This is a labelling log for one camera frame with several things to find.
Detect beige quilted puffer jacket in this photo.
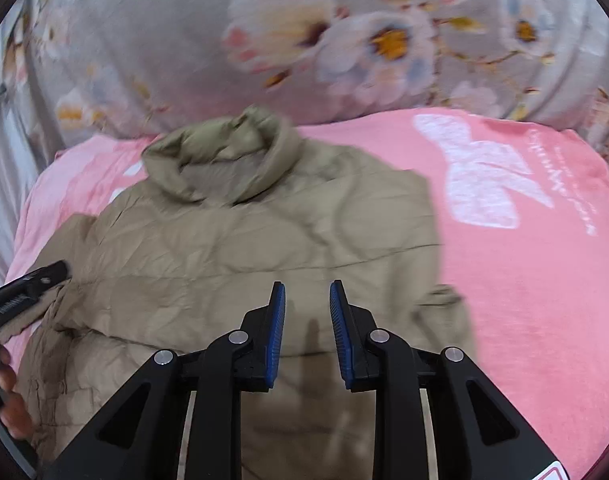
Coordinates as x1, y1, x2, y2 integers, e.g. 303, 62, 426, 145
19, 107, 474, 479

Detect person's left hand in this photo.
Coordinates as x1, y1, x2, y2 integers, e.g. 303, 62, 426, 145
0, 346, 33, 440

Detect silver satin bed sheet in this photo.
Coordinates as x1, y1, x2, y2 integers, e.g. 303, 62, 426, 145
0, 0, 64, 286

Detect pink fleece blanket white bows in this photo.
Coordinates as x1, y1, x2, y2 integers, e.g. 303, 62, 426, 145
5, 109, 609, 479

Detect grey floral quilt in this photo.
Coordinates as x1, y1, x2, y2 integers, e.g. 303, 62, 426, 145
0, 0, 609, 162

